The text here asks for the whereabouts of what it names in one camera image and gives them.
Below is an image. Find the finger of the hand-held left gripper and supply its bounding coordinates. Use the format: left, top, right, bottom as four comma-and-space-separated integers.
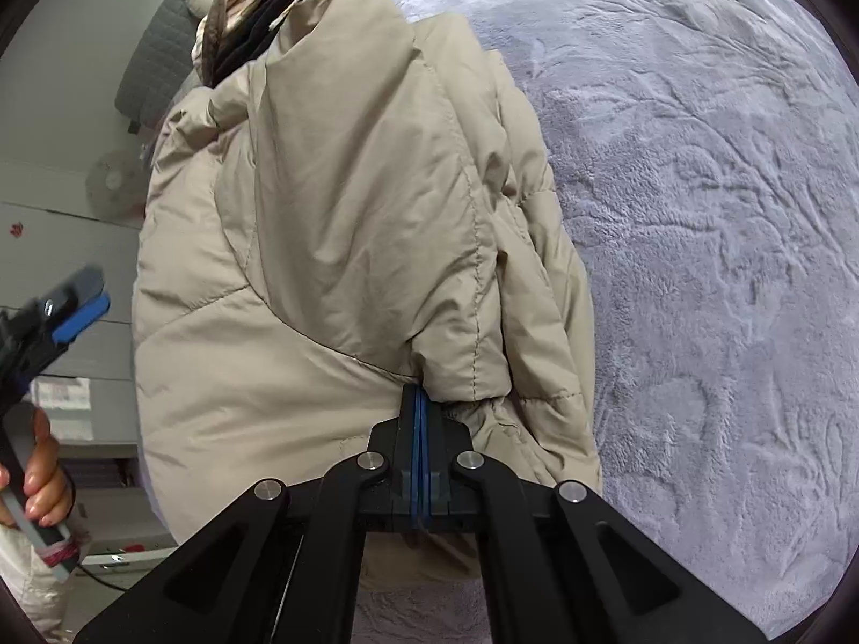
41, 292, 112, 350
33, 264, 106, 318

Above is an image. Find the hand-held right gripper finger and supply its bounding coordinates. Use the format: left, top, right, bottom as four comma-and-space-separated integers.
420, 389, 773, 644
72, 382, 423, 644

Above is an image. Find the beige puffer jacket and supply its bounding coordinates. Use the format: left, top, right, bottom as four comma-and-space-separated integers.
132, 0, 603, 592

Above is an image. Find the person's left hand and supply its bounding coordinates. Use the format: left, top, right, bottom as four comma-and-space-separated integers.
0, 405, 75, 528

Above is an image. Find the white drawer cabinet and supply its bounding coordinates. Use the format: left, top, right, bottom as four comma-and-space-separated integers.
0, 159, 177, 551

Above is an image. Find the white electric fan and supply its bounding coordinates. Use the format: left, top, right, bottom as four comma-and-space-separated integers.
86, 149, 150, 224

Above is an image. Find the person's white clothing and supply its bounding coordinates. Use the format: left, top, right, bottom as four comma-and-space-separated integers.
0, 516, 91, 635

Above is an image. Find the grey quilted headboard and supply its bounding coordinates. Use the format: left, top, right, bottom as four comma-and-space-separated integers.
114, 0, 229, 136

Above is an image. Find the lavender fleece blanket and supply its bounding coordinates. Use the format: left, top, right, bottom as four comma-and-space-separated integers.
349, 0, 859, 644

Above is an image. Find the black knitted garment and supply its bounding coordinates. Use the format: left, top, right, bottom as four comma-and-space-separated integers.
208, 0, 412, 88

